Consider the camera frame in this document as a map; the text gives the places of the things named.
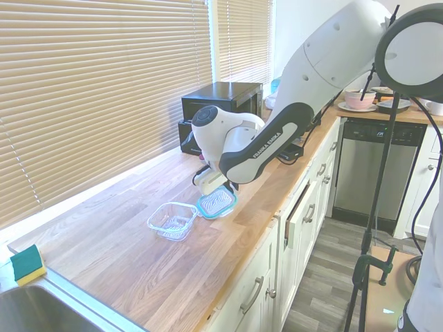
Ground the white kitchen base cabinet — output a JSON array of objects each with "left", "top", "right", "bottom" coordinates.
[{"left": 204, "top": 117, "right": 343, "bottom": 332}]

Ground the stainless steel sink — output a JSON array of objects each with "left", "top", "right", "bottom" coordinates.
[{"left": 0, "top": 276, "right": 150, "bottom": 332}]

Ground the narrow beige window blind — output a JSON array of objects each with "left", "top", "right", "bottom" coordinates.
[{"left": 217, "top": 0, "right": 274, "bottom": 86}]

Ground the black coiled floor cable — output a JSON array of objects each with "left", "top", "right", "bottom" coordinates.
[{"left": 404, "top": 255, "right": 422, "bottom": 285}]

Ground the small black electronics box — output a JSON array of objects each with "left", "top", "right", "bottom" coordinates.
[{"left": 278, "top": 142, "right": 306, "bottom": 164}]

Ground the black camera tripod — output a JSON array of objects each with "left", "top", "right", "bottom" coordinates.
[{"left": 344, "top": 93, "right": 399, "bottom": 332}]

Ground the wide beige window blind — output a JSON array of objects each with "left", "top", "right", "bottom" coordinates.
[{"left": 0, "top": 0, "right": 213, "bottom": 231}]

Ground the pink bowl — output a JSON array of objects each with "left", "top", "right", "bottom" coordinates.
[{"left": 343, "top": 89, "right": 377, "bottom": 110}]

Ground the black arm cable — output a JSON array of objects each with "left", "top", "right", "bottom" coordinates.
[{"left": 276, "top": 5, "right": 443, "bottom": 259}]

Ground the white plate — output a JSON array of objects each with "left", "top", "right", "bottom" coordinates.
[{"left": 336, "top": 101, "right": 379, "bottom": 113}]

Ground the clear glass food container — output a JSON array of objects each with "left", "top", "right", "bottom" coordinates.
[{"left": 147, "top": 202, "right": 199, "bottom": 242}]

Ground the black toaster oven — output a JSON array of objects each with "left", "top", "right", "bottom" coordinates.
[{"left": 181, "top": 82, "right": 264, "bottom": 122}]

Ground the green and yellow sponge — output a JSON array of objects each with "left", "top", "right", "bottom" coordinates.
[{"left": 9, "top": 243, "right": 48, "bottom": 288}]

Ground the white narrow side cabinet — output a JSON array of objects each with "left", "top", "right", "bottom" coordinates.
[{"left": 394, "top": 124, "right": 443, "bottom": 240}]

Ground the brown wooden floor board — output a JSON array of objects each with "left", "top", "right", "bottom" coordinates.
[{"left": 359, "top": 244, "right": 424, "bottom": 332}]

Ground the stainless steel dishwasher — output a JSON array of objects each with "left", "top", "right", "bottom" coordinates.
[{"left": 332, "top": 116, "right": 428, "bottom": 236}]

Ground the teal-rimmed clear container lid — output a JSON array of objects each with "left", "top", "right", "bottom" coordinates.
[{"left": 197, "top": 186, "right": 239, "bottom": 221}]

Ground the black countertop appliance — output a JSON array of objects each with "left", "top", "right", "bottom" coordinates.
[{"left": 177, "top": 119, "right": 205, "bottom": 155}]

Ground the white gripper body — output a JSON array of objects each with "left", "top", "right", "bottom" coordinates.
[{"left": 192, "top": 165, "right": 230, "bottom": 196}]

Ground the grey pie dish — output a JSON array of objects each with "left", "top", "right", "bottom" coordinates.
[{"left": 376, "top": 98, "right": 413, "bottom": 115}]

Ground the green metal clamp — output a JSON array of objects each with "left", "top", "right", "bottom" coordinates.
[{"left": 352, "top": 244, "right": 399, "bottom": 286}]

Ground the white plastic bag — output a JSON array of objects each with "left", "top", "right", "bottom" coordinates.
[{"left": 264, "top": 91, "right": 280, "bottom": 110}]

